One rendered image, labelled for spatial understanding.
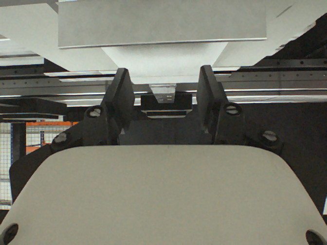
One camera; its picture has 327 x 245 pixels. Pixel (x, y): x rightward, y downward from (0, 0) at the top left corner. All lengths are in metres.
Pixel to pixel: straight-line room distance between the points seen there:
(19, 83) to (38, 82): 0.06
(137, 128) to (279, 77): 0.53
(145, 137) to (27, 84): 0.44
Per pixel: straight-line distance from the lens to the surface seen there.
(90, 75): 0.20
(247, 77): 0.46
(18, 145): 1.31
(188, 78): 0.18
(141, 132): 0.68
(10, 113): 0.52
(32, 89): 0.56
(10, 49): 0.24
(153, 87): 0.21
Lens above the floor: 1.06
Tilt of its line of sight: 1 degrees down
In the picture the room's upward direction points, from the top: 179 degrees clockwise
